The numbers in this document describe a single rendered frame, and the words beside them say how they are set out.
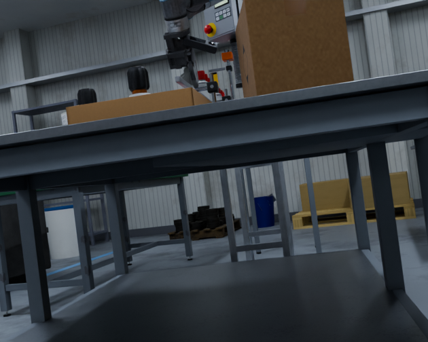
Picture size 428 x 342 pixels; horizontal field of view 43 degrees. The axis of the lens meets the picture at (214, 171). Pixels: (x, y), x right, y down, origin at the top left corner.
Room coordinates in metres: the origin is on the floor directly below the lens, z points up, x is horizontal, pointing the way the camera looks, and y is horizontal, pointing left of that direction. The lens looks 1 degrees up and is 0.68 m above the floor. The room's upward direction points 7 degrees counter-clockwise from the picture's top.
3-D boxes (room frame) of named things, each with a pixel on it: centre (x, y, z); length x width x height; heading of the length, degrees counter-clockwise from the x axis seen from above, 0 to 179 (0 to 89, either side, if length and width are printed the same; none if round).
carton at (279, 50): (1.45, -0.24, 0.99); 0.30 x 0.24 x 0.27; 2
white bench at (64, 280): (4.25, 0.88, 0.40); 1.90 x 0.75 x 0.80; 163
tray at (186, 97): (1.21, 0.13, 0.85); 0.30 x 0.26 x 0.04; 171
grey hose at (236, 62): (2.33, -0.16, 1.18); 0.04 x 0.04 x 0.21
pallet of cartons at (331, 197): (6.66, -1.65, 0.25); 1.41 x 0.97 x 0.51; 73
